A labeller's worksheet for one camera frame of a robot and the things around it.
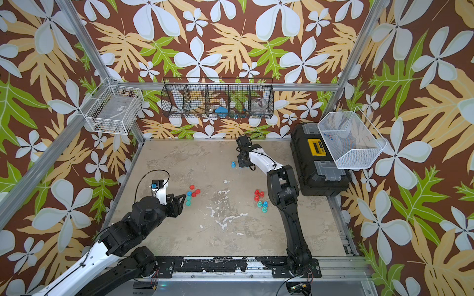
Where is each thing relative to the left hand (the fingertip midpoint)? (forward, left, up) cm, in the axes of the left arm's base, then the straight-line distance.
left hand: (181, 194), depth 74 cm
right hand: (+30, -27, -17) cm, 44 cm away
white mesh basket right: (+24, -76, +6) cm, 80 cm away
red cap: (+14, +2, -20) cm, 25 cm away
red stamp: (+10, -33, -18) cm, 39 cm away
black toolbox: (+12, -59, -2) cm, 61 cm away
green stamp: (+4, -34, -19) cm, 39 cm away
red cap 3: (+12, -2, -20) cm, 23 cm away
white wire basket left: (+37, +37, +14) cm, 54 cm away
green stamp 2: (+1, -36, -18) cm, 41 cm away
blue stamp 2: (+4, -37, -18) cm, 41 cm away
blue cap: (+11, +3, -21) cm, 24 cm away
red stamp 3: (+7, -33, -19) cm, 39 cm away
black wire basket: (+52, -12, +10) cm, 54 cm away
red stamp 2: (+9, -35, -18) cm, 41 cm away
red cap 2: (+10, 0, -21) cm, 23 cm away
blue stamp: (+29, -20, -19) cm, 40 cm away
